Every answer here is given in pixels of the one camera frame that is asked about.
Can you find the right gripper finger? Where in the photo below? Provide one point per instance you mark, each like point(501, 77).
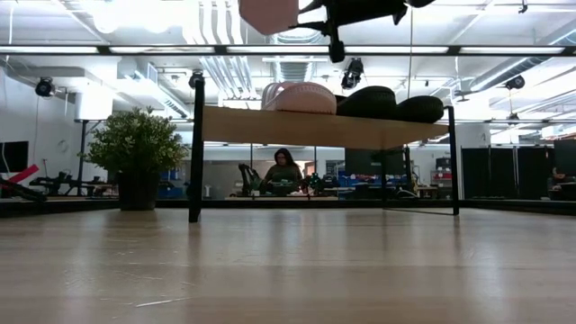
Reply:
point(317, 26)
point(319, 5)

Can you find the pink foam slide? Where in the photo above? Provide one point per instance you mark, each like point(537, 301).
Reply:
point(270, 15)
point(306, 101)

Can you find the black foam slide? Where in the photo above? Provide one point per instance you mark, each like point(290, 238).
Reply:
point(420, 110)
point(369, 103)

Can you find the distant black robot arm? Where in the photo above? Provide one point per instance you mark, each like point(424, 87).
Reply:
point(58, 182)

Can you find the distant green robot arm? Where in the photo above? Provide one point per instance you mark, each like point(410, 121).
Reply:
point(247, 177)

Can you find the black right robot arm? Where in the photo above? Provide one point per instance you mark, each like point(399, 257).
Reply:
point(420, 2)

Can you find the wooden shelf with black legs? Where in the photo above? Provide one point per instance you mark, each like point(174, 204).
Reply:
point(315, 130)

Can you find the black ceiling spotlight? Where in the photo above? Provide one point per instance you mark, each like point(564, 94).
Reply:
point(352, 74)
point(45, 87)
point(197, 80)
point(515, 82)

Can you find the person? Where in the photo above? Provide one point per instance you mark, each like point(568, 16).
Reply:
point(283, 173)

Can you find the blue storage bins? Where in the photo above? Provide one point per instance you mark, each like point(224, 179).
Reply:
point(360, 181)

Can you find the green potted plant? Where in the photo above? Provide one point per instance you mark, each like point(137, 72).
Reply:
point(135, 144)

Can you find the red bar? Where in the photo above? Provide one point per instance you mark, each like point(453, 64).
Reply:
point(24, 173)

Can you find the black overhead frame bar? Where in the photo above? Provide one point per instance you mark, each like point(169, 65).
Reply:
point(220, 49)

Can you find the black table edge rail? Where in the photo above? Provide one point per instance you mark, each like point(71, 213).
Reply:
point(67, 204)

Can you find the black wall monitor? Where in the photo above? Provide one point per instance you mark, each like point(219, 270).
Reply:
point(13, 157)

